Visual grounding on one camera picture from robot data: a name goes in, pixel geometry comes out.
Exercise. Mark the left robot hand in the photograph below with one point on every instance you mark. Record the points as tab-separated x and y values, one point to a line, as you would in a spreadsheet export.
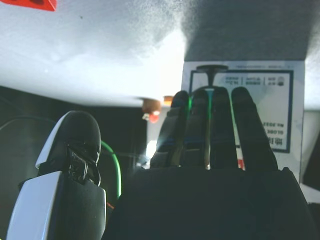
200	200

